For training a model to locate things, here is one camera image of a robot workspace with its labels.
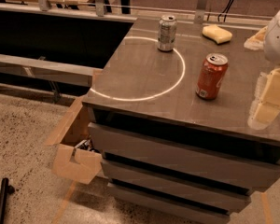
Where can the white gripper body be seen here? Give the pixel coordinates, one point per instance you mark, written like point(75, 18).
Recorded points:
point(278, 37)

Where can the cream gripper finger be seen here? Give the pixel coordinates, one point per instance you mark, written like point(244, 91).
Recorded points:
point(256, 41)
point(266, 106)

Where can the red coke can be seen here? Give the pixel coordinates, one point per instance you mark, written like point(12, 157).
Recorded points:
point(211, 76)

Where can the yellow sponge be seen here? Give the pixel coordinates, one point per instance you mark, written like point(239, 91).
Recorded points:
point(219, 35)

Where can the silver soda can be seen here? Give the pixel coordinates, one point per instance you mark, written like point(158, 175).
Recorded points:
point(166, 33)

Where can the grey drawer cabinet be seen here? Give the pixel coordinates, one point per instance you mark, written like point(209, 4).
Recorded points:
point(166, 148)

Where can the open cardboard box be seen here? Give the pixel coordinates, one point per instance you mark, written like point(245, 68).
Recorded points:
point(75, 157)

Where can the black pole on floor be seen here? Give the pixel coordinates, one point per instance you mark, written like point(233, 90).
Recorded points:
point(5, 190)

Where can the metal railing frame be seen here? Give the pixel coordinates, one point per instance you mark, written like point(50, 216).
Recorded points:
point(68, 6)

